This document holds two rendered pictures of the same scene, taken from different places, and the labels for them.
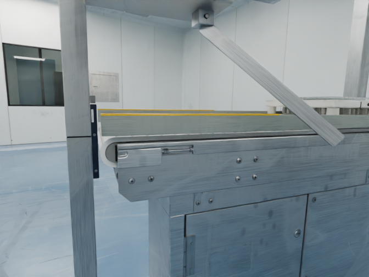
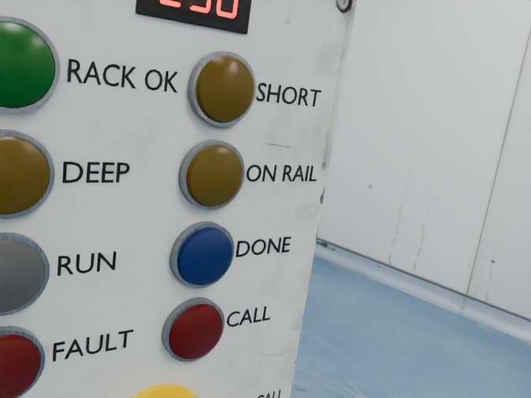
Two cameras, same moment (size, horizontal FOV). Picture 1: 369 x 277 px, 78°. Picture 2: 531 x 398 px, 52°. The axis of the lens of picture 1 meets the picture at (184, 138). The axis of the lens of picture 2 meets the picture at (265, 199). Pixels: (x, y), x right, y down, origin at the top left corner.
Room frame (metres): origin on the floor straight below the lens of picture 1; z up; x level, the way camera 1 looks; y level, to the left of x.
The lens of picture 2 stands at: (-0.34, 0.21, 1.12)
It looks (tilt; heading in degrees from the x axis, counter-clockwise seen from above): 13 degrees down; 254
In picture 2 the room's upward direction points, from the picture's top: 8 degrees clockwise
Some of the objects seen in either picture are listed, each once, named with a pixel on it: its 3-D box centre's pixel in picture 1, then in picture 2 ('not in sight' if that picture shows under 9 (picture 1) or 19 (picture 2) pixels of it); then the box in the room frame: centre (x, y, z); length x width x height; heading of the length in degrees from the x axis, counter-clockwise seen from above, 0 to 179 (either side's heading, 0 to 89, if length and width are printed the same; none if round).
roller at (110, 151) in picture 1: (110, 140); not in sight; (0.48, 0.16, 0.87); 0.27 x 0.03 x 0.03; 22
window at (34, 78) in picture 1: (47, 77); not in sight; (4.82, 2.82, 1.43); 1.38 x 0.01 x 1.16; 123
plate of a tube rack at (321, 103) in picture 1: (324, 104); not in sight; (0.72, -0.43, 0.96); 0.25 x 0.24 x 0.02; 22
